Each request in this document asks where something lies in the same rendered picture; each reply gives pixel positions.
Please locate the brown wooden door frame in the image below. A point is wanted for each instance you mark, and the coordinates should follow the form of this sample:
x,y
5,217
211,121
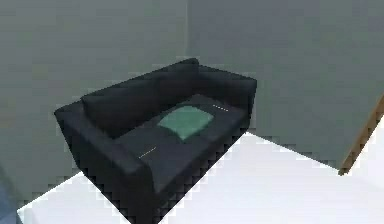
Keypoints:
x,y
361,136

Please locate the green cushion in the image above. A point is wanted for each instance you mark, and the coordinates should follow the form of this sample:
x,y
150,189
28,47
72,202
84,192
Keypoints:
x,y
186,121

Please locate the black sofa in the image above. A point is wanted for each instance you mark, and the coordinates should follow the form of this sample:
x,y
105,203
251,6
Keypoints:
x,y
120,110

